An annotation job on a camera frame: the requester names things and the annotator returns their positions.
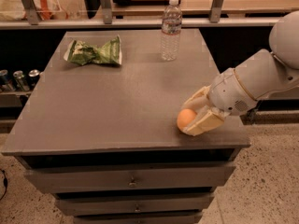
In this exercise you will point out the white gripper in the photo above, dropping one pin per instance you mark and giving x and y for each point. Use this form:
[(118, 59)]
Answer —
[(229, 92)]

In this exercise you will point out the orange fruit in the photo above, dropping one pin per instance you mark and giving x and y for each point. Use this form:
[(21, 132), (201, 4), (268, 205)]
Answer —
[(185, 116)]

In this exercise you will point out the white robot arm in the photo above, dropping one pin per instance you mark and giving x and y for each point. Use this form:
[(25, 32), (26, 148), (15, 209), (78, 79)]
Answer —
[(272, 70)]

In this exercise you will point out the green jalapeno chip bag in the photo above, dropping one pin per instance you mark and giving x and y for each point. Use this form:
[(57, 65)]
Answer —
[(82, 53)]

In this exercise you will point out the white orange plastic bag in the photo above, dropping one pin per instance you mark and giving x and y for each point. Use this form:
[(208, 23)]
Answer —
[(13, 10)]

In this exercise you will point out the clear plastic water bottle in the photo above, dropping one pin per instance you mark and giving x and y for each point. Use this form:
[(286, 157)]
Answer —
[(171, 28)]

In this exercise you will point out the grey drawer cabinet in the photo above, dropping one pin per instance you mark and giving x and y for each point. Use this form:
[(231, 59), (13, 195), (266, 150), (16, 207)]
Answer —
[(96, 115)]

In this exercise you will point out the middle grey drawer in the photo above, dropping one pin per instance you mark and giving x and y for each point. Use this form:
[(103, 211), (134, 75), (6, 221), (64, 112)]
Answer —
[(135, 204)]

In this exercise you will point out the grey drawer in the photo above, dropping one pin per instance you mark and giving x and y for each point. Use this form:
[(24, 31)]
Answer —
[(147, 176), (181, 217), (135, 204)]

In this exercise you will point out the bottom grey drawer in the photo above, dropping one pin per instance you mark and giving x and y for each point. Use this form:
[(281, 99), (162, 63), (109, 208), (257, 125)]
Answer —
[(181, 217)]

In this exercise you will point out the top grey drawer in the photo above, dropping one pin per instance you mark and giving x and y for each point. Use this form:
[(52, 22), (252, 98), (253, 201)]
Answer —
[(147, 176)]

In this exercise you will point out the right soda can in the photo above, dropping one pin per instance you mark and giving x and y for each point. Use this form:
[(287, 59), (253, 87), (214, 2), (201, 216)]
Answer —
[(34, 76)]

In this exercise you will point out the soda can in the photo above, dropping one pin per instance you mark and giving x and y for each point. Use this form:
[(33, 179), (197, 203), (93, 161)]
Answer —
[(34, 76), (21, 80), (7, 80)]

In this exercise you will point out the middle soda can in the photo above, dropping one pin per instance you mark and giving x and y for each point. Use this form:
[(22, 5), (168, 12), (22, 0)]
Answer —
[(21, 80)]

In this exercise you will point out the left soda can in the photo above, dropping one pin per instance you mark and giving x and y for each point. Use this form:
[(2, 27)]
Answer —
[(7, 80)]

